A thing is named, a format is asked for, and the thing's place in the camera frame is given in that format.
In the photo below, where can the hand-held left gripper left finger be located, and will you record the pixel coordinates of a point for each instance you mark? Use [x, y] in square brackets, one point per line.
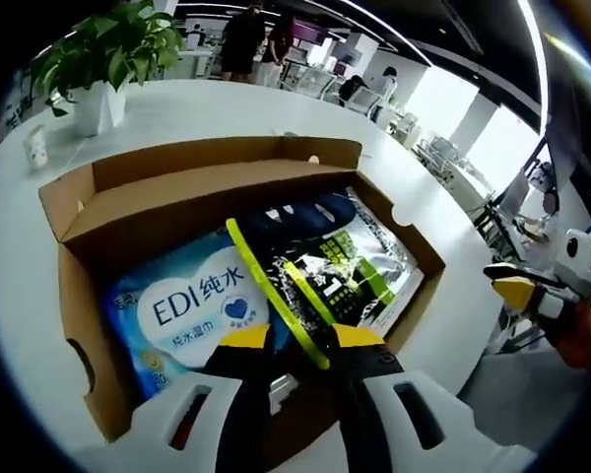
[212, 419]

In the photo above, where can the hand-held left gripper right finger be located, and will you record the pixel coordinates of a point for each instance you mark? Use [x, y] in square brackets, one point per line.
[374, 424]

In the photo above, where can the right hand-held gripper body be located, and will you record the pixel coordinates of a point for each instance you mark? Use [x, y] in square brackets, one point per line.
[578, 271]

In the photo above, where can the blue white wet wipes pack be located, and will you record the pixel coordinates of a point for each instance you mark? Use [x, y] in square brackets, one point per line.
[187, 305]

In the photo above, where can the black and green snack packet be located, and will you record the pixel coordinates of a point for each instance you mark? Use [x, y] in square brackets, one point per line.
[301, 326]

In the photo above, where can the black green foil packet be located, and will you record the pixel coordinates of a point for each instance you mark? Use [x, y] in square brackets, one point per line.
[369, 266]

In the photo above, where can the brown cardboard shoe box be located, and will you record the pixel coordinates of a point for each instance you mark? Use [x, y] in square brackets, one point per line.
[177, 197]

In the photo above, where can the person's right hand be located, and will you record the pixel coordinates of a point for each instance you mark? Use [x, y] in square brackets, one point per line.
[586, 340]

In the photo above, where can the person's grey shirt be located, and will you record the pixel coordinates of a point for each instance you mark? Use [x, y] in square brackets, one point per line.
[522, 394]

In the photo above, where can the row of white office chairs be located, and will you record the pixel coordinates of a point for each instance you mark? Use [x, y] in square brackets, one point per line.
[438, 148]

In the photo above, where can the ceiling light strip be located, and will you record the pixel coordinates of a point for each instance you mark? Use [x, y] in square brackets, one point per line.
[538, 64]

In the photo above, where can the white office chair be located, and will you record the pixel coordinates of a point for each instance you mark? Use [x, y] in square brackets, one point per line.
[320, 81]

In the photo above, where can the white paper cup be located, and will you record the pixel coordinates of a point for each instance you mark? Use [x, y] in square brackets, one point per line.
[35, 150]

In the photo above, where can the green potted plant white pot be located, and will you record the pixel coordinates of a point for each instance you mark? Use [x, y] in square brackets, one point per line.
[113, 44]

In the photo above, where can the purple wall screen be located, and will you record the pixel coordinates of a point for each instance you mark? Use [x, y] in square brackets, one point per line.
[309, 27]

